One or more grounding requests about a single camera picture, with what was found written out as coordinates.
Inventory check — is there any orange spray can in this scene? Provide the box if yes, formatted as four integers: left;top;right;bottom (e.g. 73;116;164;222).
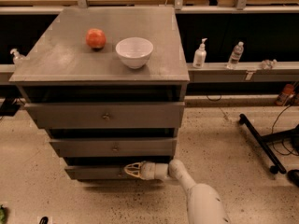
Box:
275;84;294;105

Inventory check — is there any black wheeled stand base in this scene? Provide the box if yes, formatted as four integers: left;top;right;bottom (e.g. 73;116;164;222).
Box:
239;114;299;175

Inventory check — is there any clear plastic water bottle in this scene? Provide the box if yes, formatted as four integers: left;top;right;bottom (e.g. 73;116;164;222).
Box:
226;41;244;69

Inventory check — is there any crumpled clear plastic wrap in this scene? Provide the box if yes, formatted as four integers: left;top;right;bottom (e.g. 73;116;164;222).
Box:
261;59;278;70

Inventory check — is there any red apple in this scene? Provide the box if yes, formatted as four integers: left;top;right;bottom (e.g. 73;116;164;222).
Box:
86;28;107;49

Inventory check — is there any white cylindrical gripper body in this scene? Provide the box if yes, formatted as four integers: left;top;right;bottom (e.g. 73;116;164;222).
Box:
140;161;168;180

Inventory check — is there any white ceramic bowl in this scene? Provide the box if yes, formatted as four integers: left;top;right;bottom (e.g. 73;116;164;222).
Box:
115;37;153;69

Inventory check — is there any white pump lotion bottle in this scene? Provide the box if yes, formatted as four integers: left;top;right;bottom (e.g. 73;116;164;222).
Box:
192;38;206;68

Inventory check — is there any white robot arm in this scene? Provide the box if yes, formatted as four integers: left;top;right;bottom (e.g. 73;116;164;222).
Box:
124;159;231;224

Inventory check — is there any grey middle drawer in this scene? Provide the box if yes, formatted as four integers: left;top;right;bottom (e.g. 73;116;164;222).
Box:
50;138;177;158

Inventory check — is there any grey wooden drawer cabinet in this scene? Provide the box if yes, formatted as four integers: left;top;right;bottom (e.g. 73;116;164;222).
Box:
10;7;189;168

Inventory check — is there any yellow lattice gripper finger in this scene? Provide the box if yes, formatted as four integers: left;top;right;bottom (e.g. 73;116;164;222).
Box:
124;162;143;179

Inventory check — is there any grey drawer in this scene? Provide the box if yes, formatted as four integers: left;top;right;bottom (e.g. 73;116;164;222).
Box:
50;138;177;158
64;164;176;181
25;102;184;129

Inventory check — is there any grey bottom drawer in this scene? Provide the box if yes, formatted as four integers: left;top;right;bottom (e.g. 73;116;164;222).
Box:
64;164;176;181

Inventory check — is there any clear pump bottle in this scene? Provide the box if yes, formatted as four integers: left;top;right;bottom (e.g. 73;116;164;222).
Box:
10;49;25;64

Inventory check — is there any grey top drawer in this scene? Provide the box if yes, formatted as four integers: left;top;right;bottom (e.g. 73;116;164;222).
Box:
25;102;184;129

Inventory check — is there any green object at edge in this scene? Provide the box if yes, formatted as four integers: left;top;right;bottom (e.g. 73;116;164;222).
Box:
0;205;6;224

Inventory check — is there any black cable on floor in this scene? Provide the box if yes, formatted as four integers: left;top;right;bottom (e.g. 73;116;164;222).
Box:
270;105;299;157

